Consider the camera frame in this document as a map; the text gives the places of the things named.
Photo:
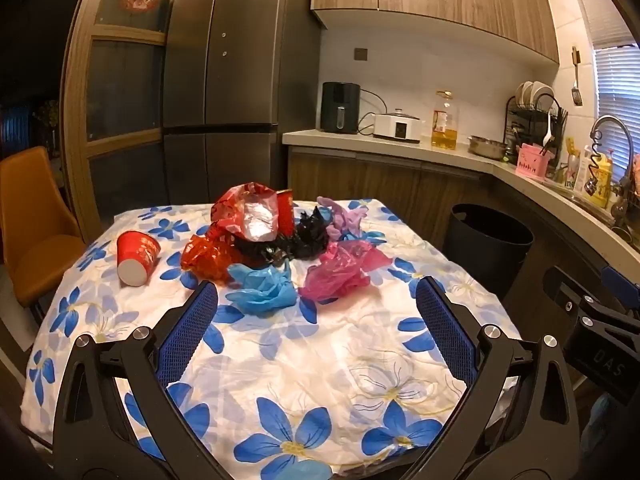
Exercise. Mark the yellow detergent bottle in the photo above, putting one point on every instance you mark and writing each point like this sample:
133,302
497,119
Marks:
606,180

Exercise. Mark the black plastic bag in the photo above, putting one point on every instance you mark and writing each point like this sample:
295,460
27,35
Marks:
310,237

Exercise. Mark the steel sink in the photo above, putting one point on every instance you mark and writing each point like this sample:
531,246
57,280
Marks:
585,200

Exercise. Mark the blue cloth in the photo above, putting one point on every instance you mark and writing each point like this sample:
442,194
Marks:
602,415

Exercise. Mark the pink cloth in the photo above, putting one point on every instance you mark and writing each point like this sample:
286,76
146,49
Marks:
636,170

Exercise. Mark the steel bowl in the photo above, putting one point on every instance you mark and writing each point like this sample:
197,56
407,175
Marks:
487,147

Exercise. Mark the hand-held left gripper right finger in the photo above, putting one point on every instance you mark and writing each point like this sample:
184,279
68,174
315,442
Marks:
447,330

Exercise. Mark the black air fryer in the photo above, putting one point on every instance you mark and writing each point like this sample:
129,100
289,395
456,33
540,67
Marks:
340,107

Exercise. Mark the black dish rack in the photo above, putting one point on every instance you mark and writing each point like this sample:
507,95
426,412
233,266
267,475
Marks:
530,120

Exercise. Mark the red star can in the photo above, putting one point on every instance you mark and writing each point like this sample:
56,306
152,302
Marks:
571,172

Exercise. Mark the dark grey refrigerator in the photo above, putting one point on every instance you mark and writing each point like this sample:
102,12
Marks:
220,85

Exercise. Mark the orange chair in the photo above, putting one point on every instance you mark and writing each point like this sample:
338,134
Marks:
35,220

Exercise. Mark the wooden lower cabinet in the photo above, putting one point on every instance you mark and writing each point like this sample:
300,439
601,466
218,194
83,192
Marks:
360,175

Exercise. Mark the wooden glass door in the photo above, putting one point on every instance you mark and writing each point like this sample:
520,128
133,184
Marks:
125,85

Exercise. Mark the beige kitchen countertop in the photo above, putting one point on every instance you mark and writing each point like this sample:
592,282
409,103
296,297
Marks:
350,141

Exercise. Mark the red foil snack bag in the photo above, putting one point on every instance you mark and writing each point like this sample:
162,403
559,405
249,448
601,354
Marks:
230,207

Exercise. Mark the steel faucet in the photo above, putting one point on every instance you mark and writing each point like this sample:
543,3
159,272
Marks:
612,120

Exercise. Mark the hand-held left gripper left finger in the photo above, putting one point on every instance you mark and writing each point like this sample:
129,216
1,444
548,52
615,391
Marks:
192,330

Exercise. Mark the black trash bin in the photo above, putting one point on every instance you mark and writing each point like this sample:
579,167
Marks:
480,260

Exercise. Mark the blue floral tablecloth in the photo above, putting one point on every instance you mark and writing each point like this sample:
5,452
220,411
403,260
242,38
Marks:
320,340

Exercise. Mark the pink utensil holder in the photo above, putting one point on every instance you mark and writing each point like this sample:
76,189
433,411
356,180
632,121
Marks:
532,162

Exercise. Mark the hanging metal spatula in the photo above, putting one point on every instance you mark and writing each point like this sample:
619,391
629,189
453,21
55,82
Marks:
577,95

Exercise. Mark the white plate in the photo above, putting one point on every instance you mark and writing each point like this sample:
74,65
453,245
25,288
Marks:
524,91
542,91

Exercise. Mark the white electric cooker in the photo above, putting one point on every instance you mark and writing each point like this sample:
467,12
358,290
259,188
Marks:
397,127

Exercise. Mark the cooking oil bottle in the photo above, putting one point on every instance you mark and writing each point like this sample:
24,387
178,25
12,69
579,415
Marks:
444,130

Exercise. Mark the window blind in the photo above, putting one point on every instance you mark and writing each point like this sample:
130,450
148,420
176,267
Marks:
615,80

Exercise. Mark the white spoon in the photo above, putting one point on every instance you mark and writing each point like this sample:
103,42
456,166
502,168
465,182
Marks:
547,132

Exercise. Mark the red plastic wrapper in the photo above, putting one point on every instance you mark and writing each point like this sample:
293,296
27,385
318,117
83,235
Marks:
205,257

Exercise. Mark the pink plastic bag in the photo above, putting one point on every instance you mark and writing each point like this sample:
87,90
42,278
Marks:
340,270

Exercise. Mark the red paper cup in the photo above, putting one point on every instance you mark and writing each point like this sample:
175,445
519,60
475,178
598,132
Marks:
137,255

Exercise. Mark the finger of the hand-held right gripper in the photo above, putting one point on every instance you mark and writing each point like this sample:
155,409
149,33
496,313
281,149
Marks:
622,290
562,290

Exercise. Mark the white bottle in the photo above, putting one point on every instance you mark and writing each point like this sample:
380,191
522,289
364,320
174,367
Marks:
581,172

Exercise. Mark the dark wall switch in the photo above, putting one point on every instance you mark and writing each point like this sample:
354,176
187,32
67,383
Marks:
360,53

